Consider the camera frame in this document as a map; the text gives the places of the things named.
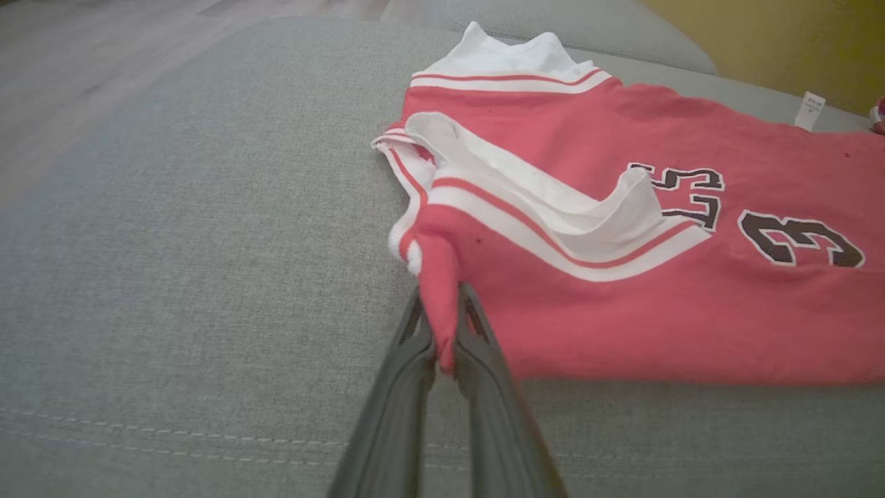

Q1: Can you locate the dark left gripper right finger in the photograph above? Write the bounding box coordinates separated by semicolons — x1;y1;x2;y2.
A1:
453;282;568;498

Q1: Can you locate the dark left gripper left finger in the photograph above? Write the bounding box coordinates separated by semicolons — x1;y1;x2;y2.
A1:
328;287;438;498

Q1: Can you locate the red white basketball jersey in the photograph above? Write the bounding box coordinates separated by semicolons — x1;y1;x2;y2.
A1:
371;21;885;386

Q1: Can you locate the large grey sofa seat cushion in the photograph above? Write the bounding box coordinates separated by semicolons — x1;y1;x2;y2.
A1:
0;17;885;498

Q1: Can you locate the large yellow sofa backrest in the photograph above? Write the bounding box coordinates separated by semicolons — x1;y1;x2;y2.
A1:
640;0;885;115

